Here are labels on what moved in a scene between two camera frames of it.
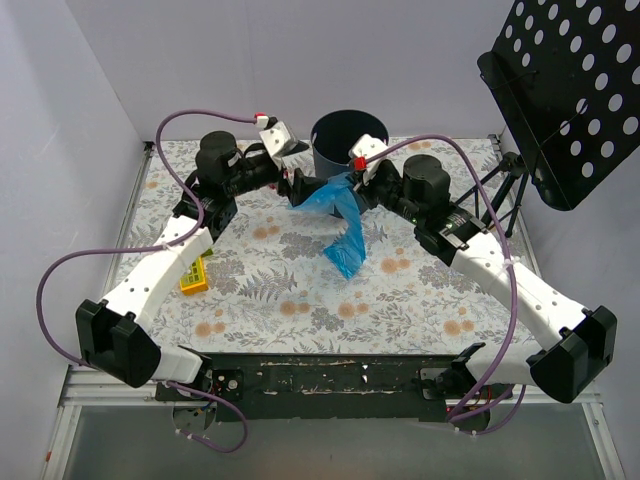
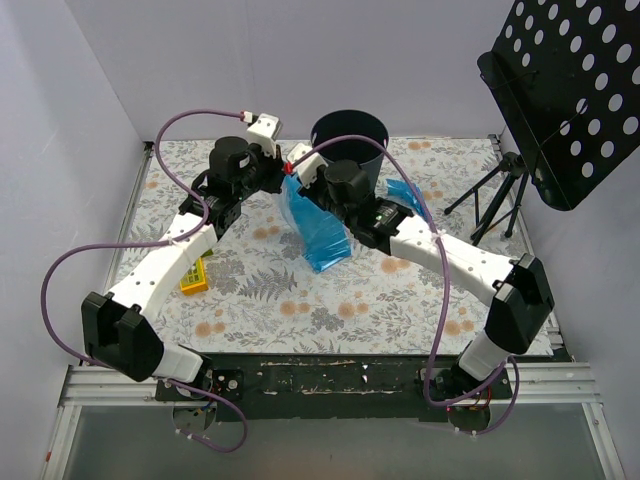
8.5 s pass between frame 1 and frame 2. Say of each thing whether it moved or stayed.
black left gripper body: stayed
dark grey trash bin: stayed
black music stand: stayed
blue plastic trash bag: moved
